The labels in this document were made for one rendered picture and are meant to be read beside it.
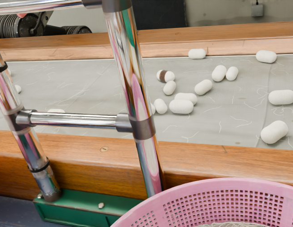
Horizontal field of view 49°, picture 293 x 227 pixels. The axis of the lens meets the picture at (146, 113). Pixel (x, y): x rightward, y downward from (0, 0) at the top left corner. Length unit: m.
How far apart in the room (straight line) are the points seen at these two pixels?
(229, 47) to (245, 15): 1.99
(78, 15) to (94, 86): 2.39
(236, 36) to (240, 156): 0.36
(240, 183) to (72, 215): 0.22
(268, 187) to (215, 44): 0.40
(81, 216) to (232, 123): 0.24
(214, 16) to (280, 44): 2.01
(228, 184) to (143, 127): 0.11
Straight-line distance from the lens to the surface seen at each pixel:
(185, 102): 0.48
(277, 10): 2.65
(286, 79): 0.57
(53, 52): 0.82
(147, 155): 0.31
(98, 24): 2.94
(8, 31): 1.15
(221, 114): 0.48
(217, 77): 0.55
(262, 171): 0.35
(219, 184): 0.34
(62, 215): 0.45
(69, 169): 0.42
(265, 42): 0.66
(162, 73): 0.58
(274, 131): 0.42
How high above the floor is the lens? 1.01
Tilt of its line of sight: 32 degrees down
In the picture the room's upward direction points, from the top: 11 degrees counter-clockwise
